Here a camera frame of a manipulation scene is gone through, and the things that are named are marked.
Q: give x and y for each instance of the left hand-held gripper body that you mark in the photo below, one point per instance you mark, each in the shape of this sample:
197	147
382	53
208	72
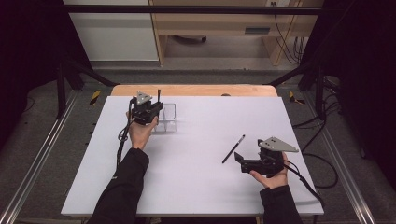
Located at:
142	110

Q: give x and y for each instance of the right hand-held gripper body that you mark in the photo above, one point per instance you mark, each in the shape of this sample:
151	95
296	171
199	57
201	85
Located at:
269	163

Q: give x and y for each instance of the black pen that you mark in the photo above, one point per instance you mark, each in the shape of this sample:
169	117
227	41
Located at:
159	96
233	149

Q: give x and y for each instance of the clear plastic organizer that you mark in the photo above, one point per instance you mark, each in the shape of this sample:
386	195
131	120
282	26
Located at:
169	125

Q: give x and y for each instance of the person's right hand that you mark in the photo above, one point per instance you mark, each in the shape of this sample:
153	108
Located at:
275	182

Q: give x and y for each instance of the person's left hand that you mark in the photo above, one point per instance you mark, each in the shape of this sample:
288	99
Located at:
140	133

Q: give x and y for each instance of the wooden table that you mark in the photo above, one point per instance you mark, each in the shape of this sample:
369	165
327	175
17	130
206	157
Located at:
193	90

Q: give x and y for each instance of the yellow black tape strip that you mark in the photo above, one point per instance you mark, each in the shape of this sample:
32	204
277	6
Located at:
294	98
95	97

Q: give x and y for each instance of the white board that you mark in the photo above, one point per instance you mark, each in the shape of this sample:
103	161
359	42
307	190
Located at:
199	186

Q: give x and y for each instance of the dark table grommet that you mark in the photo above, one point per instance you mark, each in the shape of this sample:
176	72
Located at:
226	94

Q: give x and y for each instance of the black metal stand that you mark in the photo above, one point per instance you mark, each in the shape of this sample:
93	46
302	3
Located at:
61	93
319	93

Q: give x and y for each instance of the white cabinet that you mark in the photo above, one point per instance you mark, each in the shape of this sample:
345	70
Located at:
115	34

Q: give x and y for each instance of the light wooden desk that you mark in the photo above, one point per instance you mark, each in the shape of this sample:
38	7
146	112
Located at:
214	23

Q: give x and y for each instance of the black metal crossbar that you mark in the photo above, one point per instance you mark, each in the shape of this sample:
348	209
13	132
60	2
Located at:
193	9

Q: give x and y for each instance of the grey desk label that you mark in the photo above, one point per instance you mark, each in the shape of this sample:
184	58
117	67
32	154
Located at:
257	30

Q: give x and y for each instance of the black curtain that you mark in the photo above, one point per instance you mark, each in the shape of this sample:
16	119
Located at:
28	62
364	77

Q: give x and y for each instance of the aluminium floor rail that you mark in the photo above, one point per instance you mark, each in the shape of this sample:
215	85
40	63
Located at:
342	161
40	149

